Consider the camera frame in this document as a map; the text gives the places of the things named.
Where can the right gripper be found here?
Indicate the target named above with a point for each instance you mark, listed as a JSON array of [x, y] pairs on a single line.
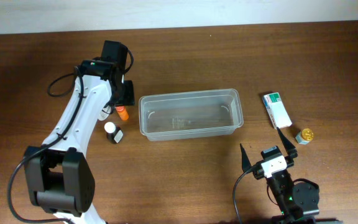
[[289, 147]]

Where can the small jar gold lid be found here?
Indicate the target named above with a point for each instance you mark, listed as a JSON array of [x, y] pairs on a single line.
[[304, 136]]

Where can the clear plastic container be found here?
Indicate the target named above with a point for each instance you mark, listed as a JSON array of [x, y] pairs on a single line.
[[192, 114]]

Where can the orange tablet tube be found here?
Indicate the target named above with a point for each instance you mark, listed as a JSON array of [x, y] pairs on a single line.
[[122, 112]]

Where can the white spray bottle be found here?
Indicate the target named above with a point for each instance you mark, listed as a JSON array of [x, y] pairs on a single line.
[[103, 115]]

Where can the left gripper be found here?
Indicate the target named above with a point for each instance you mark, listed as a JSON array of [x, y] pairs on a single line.
[[129, 99]]

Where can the dark bottle white cap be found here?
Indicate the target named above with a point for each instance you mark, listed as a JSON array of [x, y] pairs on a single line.
[[113, 133]]

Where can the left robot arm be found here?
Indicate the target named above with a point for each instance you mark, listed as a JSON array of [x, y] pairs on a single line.
[[59, 179]]

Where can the white green medicine box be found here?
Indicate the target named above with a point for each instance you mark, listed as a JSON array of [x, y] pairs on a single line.
[[276, 110]]

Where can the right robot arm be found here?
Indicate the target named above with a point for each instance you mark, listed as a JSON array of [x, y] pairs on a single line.
[[297, 199]]

